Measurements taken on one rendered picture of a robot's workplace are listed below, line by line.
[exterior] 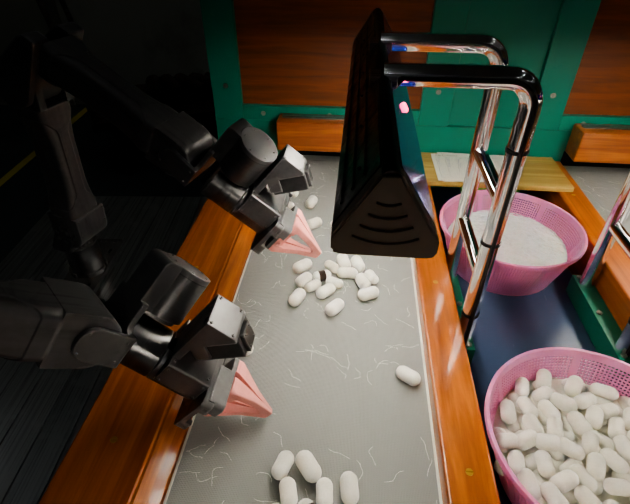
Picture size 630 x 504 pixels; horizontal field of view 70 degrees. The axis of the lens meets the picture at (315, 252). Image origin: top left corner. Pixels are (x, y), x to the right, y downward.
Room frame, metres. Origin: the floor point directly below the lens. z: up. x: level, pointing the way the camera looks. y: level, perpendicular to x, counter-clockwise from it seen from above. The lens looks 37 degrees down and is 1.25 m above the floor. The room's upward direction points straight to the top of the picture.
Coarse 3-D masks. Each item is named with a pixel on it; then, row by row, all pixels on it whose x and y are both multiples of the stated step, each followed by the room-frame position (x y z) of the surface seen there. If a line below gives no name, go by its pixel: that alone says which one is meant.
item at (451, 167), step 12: (432, 156) 1.00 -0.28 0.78; (444, 156) 1.00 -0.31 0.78; (456, 156) 1.00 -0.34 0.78; (468, 156) 1.00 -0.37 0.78; (492, 156) 1.00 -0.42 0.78; (444, 168) 0.94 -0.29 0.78; (456, 168) 0.94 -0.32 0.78; (444, 180) 0.88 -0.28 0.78; (456, 180) 0.88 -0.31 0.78; (480, 180) 0.88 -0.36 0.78
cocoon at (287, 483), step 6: (282, 480) 0.24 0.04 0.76; (288, 480) 0.24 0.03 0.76; (294, 480) 0.24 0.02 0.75; (282, 486) 0.24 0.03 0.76; (288, 486) 0.23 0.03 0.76; (294, 486) 0.24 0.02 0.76; (282, 492) 0.23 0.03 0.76; (288, 492) 0.23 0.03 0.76; (294, 492) 0.23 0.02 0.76; (282, 498) 0.22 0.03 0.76; (288, 498) 0.22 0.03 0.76; (294, 498) 0.22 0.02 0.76
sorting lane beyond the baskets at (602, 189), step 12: (576, 180) 0.95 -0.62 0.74; (588, 180) 0.95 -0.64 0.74; (600, 180) 0.95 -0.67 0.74; (612, 180) 0.95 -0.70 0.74; (624, 180) 0.95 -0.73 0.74; (588, 192) 0.89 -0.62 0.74; (600, 192) 0.89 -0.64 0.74; (612, 192) 0.89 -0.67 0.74; (600, 204) 0.84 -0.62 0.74; (612, 204) 0.84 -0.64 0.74
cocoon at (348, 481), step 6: (342, 474) 0.25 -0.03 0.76; (348, 474) 0.25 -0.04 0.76; (354, 474) 0.25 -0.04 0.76; (342, 480) 0.24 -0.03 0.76; (348, 480) 0.24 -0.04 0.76; (354, 480) 0.24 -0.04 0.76; (342, 486) 0.24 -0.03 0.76; (348, 486) 0.23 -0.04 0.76; (354, 486) 0.23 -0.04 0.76; (342, 492) 0.23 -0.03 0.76; (348, 492) 0.23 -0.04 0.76; (354, 492) 0.23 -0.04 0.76; (342, 498) 0.22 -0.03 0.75; (348, 498) 0.22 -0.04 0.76; (354, 498) 0.22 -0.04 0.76
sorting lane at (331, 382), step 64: (320, 192) 0.89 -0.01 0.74; (256, 256) 0.66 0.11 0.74; (320, 256) 0.66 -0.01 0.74; (384, 256) 0.66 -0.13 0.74; (256, 320) 0.50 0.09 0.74; (320, 320) 0.50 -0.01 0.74; (384, 320) 0.50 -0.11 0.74; (256, 384) 0.38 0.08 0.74; (320, 384) 0.38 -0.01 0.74; (384, 384) 0.38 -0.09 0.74; (192, 448) 0.29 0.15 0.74; (256, 448) 0.29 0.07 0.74; (320, 448) 0.29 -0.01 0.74; (384, 448) 0.29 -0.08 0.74
